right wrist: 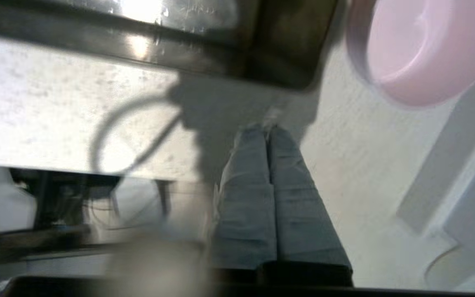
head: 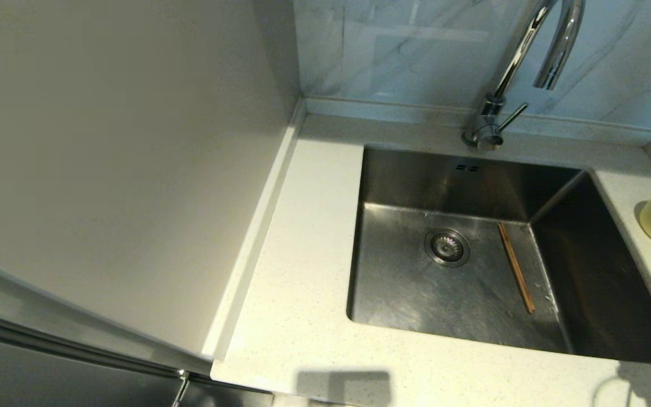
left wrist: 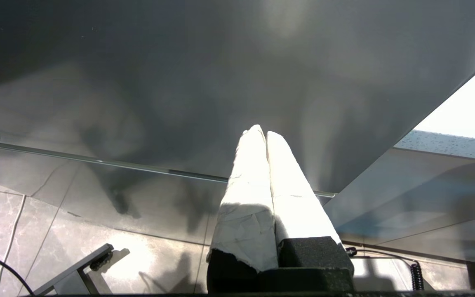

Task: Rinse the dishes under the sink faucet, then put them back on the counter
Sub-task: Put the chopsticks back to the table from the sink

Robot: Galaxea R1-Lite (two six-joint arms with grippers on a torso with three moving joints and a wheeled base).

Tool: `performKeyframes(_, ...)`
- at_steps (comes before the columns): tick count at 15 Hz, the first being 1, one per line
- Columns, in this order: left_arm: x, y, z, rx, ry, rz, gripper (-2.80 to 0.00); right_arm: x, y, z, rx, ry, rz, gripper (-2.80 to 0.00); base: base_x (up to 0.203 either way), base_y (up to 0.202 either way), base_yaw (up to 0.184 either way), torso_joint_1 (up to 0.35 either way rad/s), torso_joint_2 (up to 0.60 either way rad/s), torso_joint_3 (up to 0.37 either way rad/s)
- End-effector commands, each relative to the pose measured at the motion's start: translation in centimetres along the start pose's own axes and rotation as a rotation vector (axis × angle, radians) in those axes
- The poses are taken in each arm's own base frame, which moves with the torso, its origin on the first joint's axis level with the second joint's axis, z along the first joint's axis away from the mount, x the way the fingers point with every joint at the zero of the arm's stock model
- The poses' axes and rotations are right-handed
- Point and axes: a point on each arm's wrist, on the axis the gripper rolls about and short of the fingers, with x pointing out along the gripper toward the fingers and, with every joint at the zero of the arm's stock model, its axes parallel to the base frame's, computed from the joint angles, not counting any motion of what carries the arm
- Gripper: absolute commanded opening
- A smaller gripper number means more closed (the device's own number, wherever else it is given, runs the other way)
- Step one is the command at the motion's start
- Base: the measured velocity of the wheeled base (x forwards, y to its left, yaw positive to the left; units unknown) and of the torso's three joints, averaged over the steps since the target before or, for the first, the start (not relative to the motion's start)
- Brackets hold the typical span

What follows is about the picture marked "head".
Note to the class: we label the brown wooden chopstick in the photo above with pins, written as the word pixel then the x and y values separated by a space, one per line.
pixel 520 268
pixel 511 257

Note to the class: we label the stainless steel sink basin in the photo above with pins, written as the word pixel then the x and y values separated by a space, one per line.
pixel 393 294

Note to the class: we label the round metal drain strainer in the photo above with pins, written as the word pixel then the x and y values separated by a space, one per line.
pixel 447 247

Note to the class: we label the chrome gooseneck faucet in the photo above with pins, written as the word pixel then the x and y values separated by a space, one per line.
pixel 494 112

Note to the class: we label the dark grey cabinet front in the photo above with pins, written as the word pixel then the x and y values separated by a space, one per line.
pixel 48 367

